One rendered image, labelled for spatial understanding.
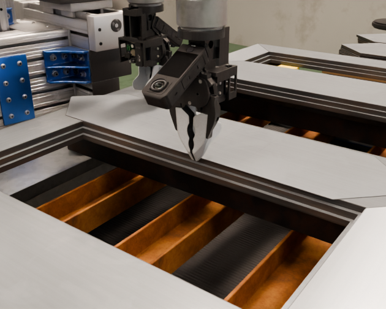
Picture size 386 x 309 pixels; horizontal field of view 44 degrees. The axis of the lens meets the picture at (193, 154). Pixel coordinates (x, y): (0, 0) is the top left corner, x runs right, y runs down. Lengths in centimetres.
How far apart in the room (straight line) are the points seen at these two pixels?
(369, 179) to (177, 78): 32
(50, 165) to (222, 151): 51
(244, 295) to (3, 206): 36
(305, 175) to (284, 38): 477
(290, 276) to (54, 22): 99
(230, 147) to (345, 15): 430
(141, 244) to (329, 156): 35
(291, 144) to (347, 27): 424
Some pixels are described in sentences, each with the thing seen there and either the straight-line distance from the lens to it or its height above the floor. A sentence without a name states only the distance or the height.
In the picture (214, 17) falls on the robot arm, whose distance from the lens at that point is 70.
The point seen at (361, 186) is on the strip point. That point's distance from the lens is 74.
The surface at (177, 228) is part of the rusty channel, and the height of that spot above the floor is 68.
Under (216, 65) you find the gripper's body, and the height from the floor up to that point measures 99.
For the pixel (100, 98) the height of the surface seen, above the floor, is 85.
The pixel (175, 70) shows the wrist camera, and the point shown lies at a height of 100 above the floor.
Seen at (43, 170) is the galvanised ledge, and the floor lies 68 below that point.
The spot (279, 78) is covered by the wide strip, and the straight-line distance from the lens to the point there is 126.
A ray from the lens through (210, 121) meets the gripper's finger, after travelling 73.
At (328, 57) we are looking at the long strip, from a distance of 153.
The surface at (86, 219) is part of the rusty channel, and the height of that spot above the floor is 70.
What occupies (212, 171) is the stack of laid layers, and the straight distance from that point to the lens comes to 78.
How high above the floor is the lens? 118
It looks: 24 degrees down
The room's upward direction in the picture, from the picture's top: straight up
